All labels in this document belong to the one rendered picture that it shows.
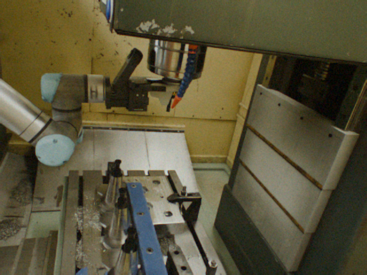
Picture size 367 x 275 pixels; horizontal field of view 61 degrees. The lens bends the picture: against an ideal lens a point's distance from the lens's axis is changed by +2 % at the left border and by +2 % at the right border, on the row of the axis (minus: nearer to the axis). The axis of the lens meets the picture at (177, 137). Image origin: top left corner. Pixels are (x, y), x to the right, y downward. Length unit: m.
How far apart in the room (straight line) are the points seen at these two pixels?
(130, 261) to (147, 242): 0.11
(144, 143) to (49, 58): 0.73
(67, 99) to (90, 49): 1.05
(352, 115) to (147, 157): 1.27
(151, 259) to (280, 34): 0.47
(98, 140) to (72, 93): 1.13
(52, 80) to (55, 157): 0.21
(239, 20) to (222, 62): 1.49
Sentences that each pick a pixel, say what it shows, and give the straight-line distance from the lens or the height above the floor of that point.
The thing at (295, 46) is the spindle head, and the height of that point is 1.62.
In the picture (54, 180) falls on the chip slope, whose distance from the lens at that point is 1.78.
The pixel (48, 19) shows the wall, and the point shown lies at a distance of 1.85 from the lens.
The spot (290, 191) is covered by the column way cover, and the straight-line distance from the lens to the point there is 1.11.
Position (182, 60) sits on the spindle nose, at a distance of 0.80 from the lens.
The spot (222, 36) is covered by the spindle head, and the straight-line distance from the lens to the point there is 0.56.
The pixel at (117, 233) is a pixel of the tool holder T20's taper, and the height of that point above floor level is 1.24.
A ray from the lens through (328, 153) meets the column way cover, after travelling 0.97.
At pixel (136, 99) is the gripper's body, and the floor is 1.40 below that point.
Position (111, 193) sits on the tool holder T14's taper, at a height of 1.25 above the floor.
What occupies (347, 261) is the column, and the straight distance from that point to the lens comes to 1.06.
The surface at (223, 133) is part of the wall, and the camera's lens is 2.24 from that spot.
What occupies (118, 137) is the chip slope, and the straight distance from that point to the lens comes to 1.97.
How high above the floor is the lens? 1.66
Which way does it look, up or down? 24 degrees down
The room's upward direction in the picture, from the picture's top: 10 degrees clockwise
